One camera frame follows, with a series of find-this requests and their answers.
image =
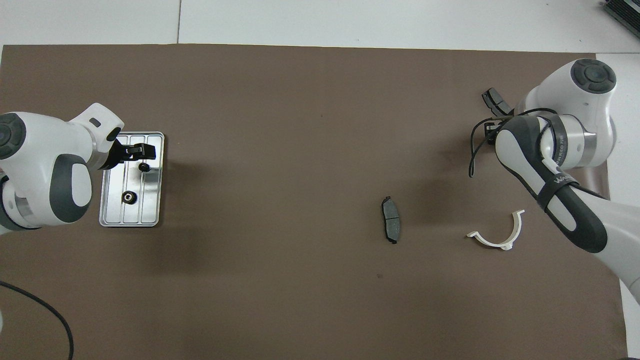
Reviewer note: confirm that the white curved plastic bracket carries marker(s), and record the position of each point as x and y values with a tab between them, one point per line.
515	232

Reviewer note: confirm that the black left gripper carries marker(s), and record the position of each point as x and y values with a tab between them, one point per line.
115	155

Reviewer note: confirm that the dark ribbed device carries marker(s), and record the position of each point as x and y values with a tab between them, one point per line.
625	12

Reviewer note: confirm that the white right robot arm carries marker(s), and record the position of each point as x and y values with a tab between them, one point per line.
575	210

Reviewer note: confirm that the silver metal tray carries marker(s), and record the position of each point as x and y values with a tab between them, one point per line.
150	205

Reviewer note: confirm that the brown table mat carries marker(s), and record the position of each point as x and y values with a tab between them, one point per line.
300	200

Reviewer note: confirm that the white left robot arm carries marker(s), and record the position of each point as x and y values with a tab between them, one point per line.
45	150

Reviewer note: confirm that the grey brake pad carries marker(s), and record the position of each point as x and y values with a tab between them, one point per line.
495	100
391	220

